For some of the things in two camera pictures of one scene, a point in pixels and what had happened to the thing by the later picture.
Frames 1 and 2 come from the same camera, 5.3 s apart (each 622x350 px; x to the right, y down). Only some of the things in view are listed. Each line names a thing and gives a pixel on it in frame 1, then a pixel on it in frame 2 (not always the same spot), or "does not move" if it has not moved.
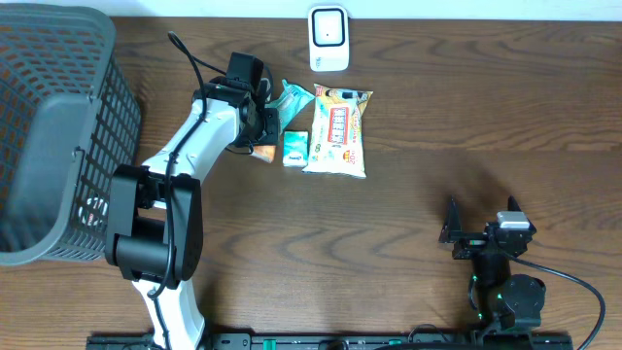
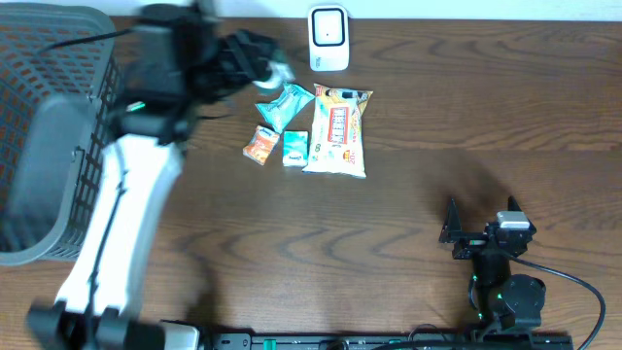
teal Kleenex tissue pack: x=295 y=147 does not move
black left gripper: x=271 y=126 to x=238 y=55
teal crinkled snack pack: x=290 y=103 does not move
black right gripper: x=452 y=232 does not move
